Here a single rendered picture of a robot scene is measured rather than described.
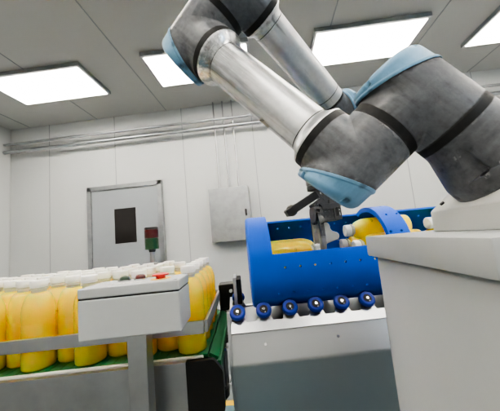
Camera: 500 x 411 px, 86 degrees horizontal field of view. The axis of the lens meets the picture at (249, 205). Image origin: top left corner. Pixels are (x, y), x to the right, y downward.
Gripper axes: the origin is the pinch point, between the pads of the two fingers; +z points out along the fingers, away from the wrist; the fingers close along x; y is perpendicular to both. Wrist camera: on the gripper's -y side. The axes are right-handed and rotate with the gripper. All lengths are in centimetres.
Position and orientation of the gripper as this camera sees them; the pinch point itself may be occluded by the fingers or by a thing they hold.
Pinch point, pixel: (319, 249)
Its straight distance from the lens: 87.4
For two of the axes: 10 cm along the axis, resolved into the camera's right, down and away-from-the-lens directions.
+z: 1.0, 9.9, -1.2
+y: 9.9, -0.9, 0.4
